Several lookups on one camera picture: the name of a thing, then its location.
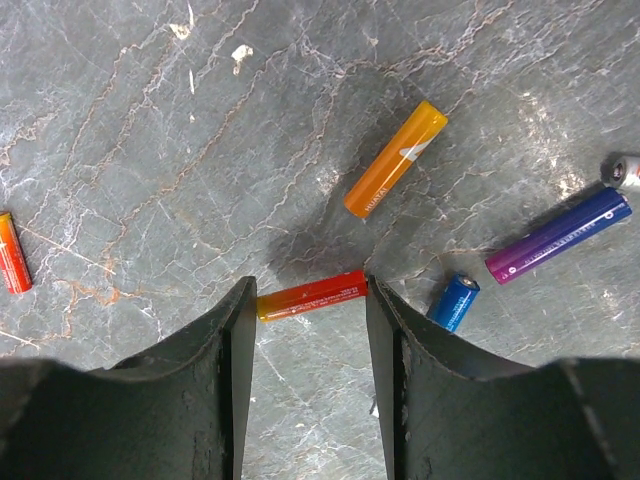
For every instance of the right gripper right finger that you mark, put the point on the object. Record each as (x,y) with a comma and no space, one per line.
(430,391)

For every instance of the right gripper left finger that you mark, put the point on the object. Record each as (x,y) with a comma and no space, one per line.
(189,394)

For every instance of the red yellow battery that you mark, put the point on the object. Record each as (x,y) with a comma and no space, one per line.
(312,296)

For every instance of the blue battery near right gripper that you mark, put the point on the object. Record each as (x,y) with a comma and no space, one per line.
(454,302)

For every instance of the red orange battery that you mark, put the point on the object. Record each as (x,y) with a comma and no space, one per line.
(13,264)

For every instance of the purple battery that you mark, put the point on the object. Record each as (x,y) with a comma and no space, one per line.
(593,215)

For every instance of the black battery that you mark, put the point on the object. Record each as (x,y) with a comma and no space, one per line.
(621,171)

